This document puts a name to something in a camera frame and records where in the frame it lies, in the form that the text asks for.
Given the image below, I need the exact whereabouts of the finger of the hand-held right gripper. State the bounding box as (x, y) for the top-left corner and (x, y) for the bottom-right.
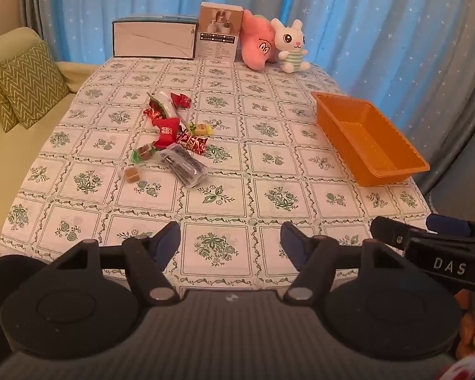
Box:
(427, 214), (475, 242)
(370, 216), (475, 282)

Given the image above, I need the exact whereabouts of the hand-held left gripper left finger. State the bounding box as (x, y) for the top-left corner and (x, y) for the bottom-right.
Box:
(43, 221), (182, 307)

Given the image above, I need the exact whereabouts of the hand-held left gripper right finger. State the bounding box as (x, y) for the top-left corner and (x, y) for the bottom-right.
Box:
(281, 221), (417, 306)

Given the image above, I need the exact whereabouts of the caramel candy clear wrapper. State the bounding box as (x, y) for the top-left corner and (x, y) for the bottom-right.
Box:
(121, 166), (143, 183)

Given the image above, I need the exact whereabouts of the dark clear snack packet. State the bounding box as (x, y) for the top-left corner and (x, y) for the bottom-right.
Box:
(157, 143), (205, 187)

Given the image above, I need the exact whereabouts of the green brown candy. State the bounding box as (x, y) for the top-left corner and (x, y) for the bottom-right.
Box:
(130, 144), (159, 164)

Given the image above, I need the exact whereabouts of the red square candy packet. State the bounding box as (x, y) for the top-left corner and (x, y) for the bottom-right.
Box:
(157, 118), (181, 136)

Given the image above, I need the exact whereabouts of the orange plastic tray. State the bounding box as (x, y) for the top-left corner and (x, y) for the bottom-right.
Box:
(311, 91), (430, 187)

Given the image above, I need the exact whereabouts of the yellow green candy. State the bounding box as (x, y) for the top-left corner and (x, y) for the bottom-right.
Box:
(187, 123), (214, 137)

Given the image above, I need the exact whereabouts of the red green foil candy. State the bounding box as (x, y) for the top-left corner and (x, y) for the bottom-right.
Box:
(143, 103), (165, 125)

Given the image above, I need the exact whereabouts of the white red long snack packet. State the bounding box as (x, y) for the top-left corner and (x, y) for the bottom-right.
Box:
(150, 90), (180, 121)

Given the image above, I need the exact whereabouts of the red twist-wrapped candy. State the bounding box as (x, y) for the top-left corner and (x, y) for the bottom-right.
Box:
(170, 92), (193, 109)

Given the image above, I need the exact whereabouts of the grey lace-trimmed furniture cover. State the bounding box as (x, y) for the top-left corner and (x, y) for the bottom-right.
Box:
(420, 99), (475, 226)

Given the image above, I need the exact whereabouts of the floral green white tablecloth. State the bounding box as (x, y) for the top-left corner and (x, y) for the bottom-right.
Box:
(0, 56), (432, 297)

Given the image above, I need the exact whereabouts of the red white patterned clothing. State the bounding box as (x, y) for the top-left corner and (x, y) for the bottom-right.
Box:
(439, 350), (475, 380)

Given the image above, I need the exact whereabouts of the yellow green sofa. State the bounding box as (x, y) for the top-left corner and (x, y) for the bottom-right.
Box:
(0, 27), (105, 280)

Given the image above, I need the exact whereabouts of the white bunny plush toy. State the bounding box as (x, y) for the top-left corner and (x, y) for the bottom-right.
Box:
(270, 18), (312, 74)

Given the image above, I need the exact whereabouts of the small green zigzag pillow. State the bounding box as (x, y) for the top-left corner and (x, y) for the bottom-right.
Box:
(0, 97), (21, 134)

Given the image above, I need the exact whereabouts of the white box teal top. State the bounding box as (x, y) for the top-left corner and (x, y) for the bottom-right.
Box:
(112, 16), (199, 61)

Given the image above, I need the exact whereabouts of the pink plush toy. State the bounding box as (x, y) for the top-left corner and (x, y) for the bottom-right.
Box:
(241, 10), (280, 73)

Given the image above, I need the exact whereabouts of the large green zigzag pillow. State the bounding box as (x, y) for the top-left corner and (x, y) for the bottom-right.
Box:
(0, 41), (71, 129)

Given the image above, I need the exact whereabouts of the beige product carton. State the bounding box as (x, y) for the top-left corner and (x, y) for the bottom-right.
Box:
(194, 2), (244, 63)

